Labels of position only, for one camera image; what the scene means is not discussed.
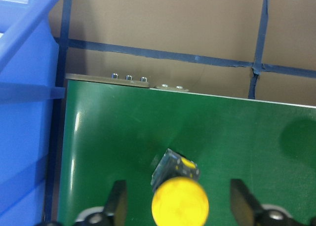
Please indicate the left blue plastic bin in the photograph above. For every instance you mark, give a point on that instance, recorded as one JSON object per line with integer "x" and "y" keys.
{"x": 28, "y": 63}

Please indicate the green conveyor belt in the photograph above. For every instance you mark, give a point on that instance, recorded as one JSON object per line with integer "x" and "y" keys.
{"x": 115, "y": 132}

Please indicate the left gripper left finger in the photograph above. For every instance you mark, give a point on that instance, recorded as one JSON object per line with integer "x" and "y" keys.
{"x": 115, "y": 208}

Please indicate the yellow push button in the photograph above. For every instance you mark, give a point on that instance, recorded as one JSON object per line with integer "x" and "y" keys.
{"x": 179, "y": 199}

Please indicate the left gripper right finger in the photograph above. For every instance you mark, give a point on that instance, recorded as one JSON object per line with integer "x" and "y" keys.
{"x": 243, "y": 204}

